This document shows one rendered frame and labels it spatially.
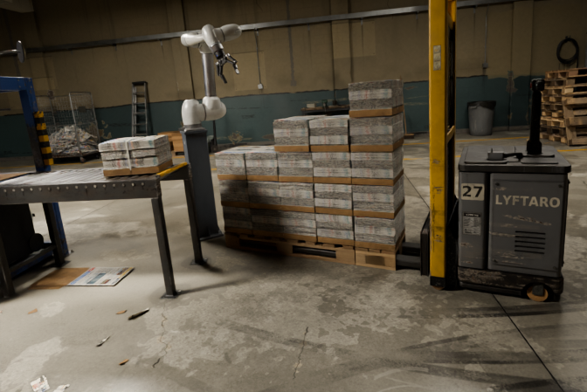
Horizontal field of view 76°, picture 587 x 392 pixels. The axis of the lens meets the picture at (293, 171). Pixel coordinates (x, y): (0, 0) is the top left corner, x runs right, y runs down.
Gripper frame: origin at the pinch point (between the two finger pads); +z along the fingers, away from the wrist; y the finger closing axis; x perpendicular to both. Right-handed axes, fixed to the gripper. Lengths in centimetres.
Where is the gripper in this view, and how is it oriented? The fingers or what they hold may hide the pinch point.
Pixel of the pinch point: (231, 77)
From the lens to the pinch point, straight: 287.3
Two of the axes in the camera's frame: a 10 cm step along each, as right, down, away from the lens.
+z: 4.5, 8.9, 0.0
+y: -7.4, 3.7, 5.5
